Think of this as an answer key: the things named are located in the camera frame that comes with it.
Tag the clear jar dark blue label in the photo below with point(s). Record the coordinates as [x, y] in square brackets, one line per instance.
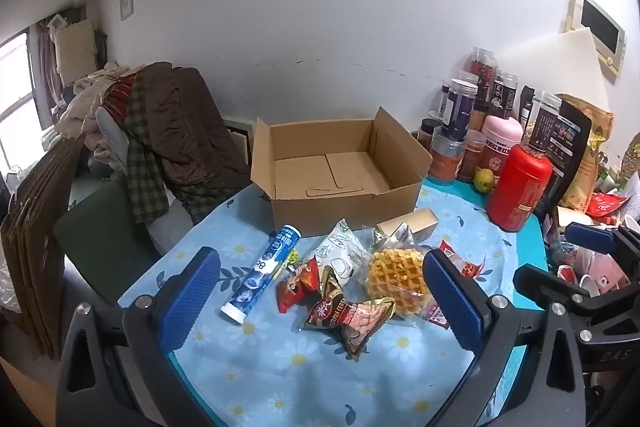
[457, 109]

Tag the window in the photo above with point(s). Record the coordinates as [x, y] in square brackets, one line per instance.
[15, 107]

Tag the white foam board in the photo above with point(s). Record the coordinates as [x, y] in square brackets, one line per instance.
[565, 62]

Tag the clear jar black label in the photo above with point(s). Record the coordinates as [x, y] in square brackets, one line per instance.
[502, 94]

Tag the checked cloth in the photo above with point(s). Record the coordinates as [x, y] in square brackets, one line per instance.
[145, 167]

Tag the round woven mat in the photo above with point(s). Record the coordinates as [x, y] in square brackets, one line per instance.
[631, 164]

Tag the small brown-lid jar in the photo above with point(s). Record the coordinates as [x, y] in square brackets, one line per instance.
[429, 134]

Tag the pink canister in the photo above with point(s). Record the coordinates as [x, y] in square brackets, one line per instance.
[500, 142]

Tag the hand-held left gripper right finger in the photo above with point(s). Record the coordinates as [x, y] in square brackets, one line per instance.
[452, 302]

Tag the curtain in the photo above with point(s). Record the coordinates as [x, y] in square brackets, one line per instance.
[47, 72]

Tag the gold chocolate box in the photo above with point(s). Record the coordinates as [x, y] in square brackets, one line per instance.
[407, 222]

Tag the red canister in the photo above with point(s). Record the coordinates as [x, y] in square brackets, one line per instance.
[520, 192]

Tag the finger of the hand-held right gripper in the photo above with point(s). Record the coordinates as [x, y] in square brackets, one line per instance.
[587, 238]
[542, 282]

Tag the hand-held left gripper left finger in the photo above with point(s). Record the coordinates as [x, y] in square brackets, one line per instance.
[190, 302]

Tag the green chair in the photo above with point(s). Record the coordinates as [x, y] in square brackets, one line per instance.
[95, 242]

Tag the pile of beige clothes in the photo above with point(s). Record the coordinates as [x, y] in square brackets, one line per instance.
[85, 107]

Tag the yellow lollipop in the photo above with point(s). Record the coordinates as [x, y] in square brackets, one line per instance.
[293, 258]

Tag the stack of cardboard sheets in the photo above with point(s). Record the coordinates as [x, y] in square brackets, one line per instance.
[35, 257]

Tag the dark red peanut packet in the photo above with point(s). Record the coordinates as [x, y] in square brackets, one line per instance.
[360, 324]

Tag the yellow-brown paper bag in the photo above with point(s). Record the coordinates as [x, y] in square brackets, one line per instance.
[597, 157]

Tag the pink panda box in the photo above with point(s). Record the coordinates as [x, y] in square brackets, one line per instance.
[607, 267]

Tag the silver foil snack packet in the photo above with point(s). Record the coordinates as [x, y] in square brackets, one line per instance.
[392, 238]

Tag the blue tablet tube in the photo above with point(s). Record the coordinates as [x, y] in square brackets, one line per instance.
[262, 272]

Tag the cardboard box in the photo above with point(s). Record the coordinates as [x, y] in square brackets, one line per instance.
[345, 212]

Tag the blue daisy tablecloth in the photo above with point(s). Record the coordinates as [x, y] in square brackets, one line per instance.
[280, 372]

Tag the clear jar red-brown contents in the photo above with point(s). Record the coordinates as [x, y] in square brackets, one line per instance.
[471, 157]

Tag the tall jar red label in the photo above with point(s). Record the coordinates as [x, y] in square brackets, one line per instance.
[482, 72]

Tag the red gold-print snack packet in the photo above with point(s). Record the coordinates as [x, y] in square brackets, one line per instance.
[465, 267]

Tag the clear waffle packet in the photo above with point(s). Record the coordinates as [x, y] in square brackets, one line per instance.
[397, 279]

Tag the white printed snack packet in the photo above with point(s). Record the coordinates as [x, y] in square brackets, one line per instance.
[342, 257]

